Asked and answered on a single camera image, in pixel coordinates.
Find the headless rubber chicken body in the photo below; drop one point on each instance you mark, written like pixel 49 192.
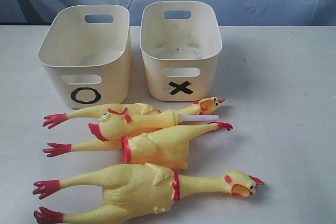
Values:
pixel 169 147

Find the severed rubber chicken head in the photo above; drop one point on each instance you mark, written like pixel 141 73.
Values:
pixel 116 124

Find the large whole rubber chicken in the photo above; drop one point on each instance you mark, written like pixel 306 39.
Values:
pixel 133 190

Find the cream bin marked X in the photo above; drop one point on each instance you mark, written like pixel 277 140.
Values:
pixel 180 43

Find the cream bin marked O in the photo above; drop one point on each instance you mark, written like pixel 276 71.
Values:
pixel 87 54

